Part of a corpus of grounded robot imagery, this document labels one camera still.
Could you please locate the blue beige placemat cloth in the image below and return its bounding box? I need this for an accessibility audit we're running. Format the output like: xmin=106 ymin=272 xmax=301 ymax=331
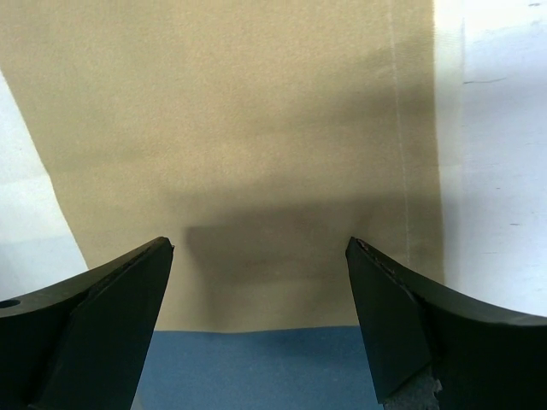
xmin=1 ymin=1 xmax=444 ymax=409

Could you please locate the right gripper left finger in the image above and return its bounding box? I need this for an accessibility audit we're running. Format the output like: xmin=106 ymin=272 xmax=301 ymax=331
xmin=1 ymin=237 xmax=174 ymax=410

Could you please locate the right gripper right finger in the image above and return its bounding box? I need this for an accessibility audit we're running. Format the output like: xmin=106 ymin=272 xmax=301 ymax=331
xmin=345 ymin=238 xmax=546 ymax=409

